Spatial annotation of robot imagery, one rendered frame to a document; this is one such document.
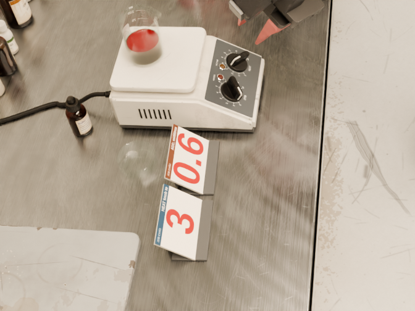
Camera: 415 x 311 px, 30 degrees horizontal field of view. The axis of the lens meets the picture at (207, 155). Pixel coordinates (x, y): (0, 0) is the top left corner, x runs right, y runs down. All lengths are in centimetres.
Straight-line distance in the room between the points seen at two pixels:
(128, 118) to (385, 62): 38
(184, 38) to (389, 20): 33
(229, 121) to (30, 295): 35
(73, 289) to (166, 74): 31
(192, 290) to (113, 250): 12
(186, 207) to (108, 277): 13
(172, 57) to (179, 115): 8
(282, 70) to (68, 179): 35
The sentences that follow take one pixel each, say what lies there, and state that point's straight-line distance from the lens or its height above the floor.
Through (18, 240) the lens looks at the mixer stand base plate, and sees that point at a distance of 105.
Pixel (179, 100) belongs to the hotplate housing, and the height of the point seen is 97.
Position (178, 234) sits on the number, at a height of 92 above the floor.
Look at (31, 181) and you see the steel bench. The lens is 111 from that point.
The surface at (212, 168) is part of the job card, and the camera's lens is 105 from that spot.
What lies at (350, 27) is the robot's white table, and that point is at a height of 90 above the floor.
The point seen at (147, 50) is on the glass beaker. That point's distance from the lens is 105.
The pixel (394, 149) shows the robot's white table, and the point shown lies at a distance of 107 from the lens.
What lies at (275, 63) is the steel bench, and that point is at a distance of 117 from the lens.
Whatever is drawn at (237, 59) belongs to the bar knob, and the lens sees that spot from 109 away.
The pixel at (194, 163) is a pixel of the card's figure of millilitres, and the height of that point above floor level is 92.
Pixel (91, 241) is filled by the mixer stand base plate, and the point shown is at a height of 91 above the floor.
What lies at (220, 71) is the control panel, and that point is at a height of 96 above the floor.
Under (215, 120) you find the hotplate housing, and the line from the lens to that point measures 107.
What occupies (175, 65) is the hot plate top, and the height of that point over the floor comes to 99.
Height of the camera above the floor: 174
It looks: 52 degrees down
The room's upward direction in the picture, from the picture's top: 12 degrees counter-clockwise
